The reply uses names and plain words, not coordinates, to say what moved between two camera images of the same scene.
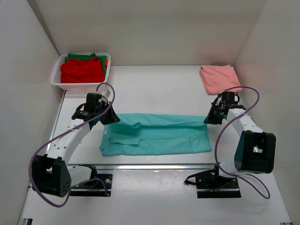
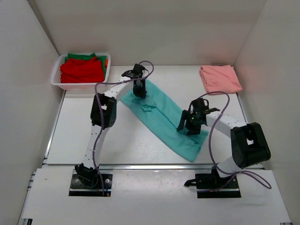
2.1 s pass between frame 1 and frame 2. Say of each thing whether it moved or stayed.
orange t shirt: stayed
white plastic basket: stayed
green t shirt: stayed
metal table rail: stayed
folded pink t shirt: stayed
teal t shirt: moved
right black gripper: moved
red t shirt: stayed
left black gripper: moved
